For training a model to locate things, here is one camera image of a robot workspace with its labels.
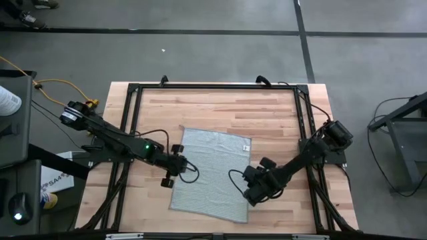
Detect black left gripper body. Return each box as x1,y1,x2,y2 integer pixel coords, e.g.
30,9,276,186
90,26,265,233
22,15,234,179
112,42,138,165
165,153,189,178

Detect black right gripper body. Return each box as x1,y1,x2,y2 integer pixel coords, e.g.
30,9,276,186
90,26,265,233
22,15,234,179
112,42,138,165
248,168,284,201

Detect grey microfiber towel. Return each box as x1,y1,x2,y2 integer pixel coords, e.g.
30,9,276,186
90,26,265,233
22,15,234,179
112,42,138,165
168,126,253,224

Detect white box with print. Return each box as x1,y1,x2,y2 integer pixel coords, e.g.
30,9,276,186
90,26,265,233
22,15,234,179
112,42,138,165
39,151,75,195

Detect black diagonal bar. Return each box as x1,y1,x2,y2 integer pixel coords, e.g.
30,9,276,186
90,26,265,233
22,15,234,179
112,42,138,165
28,143,91,181

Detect black crossbar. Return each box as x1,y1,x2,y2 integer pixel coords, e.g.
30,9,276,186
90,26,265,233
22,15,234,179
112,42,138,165
0,229,427,240

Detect dark grey metal stand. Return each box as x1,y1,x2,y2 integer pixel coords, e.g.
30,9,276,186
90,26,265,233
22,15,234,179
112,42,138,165
366,90,427,195

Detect dark grey side table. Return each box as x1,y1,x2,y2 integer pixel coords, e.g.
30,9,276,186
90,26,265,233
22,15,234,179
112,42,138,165
0,159,43,237

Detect black computer mouse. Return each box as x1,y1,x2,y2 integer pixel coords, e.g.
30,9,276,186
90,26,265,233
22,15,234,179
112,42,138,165
7,192,33,227

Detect dark grey cabinet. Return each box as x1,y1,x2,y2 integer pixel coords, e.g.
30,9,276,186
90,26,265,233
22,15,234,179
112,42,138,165
0,69,38,170

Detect white labelled container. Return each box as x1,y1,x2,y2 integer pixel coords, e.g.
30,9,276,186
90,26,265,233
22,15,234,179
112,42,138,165
0,85,23,117

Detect person's dark shoe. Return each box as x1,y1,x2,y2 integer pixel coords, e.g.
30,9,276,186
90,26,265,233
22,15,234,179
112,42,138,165
31,0,60,10
19,11,47,31

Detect person's leg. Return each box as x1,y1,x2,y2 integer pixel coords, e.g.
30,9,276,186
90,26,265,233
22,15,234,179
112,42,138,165
0,0,26,21

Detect black left wrist camera cable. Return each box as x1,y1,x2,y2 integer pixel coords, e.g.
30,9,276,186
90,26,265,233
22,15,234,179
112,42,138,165
133,129,201,185

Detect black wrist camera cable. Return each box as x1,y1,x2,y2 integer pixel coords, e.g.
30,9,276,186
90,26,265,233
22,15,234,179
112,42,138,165
133,129,201,185
228,169,250,199

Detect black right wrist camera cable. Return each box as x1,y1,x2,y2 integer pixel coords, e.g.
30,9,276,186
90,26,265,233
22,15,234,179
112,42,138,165
228,169,250,199

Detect silver bracket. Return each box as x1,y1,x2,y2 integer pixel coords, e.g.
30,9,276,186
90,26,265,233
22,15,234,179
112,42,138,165
292,233,330,240
105,233,145,240

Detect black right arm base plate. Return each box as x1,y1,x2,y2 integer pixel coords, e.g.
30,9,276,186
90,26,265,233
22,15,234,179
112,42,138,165
298,137,348,167

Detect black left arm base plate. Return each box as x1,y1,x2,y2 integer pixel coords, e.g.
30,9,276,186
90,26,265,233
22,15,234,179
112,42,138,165
81,135,138,165

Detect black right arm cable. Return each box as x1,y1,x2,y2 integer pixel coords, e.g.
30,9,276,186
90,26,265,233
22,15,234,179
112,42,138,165
278,81,332,122

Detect black metal table frame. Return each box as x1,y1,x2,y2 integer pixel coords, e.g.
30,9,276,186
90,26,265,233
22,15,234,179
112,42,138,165
75,81,360,234

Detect black floor cables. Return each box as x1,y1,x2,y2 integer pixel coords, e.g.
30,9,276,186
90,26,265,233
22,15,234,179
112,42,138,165
31,99,85,150

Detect yellow extension cable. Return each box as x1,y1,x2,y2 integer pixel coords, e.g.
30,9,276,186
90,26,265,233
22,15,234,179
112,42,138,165
0,55,100,109

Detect black floor cable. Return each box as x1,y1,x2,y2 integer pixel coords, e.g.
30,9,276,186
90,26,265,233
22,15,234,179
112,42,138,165
365,95,427,198

